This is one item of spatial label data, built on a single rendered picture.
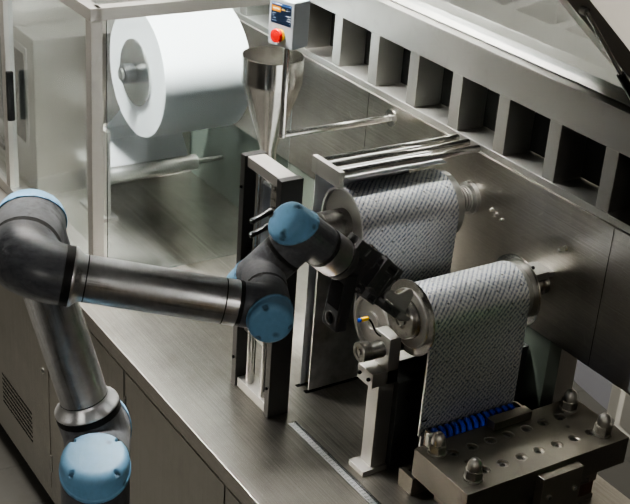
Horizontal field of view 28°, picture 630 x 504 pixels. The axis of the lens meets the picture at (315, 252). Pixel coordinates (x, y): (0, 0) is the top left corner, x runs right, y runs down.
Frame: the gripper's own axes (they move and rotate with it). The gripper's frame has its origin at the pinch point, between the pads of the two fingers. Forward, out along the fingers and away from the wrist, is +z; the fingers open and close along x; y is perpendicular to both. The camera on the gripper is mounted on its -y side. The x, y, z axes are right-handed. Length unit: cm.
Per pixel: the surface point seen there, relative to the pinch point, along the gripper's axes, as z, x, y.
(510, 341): 24.3, -5.7, 8.9
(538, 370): 42.0, -2.0, 7.9
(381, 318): 8.0, 9.9, -2.4
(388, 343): 5.4, 2.1, -5.2
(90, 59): -28, 97, 4
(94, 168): -10, 97, -16
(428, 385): 12.6, -5.7, -7.0
